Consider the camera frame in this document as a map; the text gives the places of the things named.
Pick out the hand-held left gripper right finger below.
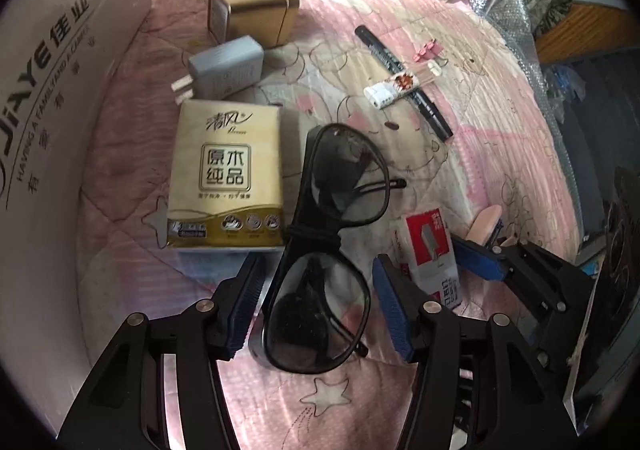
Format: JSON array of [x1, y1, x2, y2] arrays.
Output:
[[372, 254, 581, 450]]

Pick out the black marker pen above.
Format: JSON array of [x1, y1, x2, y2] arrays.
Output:
[[355, 25, 454, 140]]

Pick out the grey power adapter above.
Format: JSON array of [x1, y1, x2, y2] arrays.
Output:
[[171, 35, 266, 106]]

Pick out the gold metal tin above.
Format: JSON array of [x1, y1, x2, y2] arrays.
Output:
[[207, 0, 300, 48]]

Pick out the gold tissue pack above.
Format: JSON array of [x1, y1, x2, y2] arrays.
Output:
[[165, 99, 287, 253]]

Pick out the dark grey ribbed panel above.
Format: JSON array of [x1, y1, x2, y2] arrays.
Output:
[[540, 49, 640, 236]]

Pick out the red and white staples box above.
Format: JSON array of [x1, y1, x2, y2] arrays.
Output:
[[390, 211, 461, 312]]

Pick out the black sunglasses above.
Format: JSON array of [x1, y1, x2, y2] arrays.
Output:
[[248, 123, 407, 373]]

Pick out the pink cartoon printed blanket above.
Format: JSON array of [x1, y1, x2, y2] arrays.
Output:
[[77, 0, 583, 450]]

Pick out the white printed cardboard box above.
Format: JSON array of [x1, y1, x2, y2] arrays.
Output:
[[0, 0, 153, 411]]

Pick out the clear bubble wrap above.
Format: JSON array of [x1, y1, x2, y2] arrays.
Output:
[[462, 0, 591, 231]]

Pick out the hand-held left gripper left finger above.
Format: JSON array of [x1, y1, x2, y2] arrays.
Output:
[[60, 254, 268, 450]]

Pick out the pink plastic clip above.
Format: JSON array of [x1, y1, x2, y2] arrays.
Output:
[[469, 207, 504, 245]]

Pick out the blue and white packet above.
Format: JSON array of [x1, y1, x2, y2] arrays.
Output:
[[544, 65, 587, 102]]

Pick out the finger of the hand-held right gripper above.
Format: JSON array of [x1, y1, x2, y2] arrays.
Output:
[[520, 325, 583, 381], [452, 236, 596, 331]]

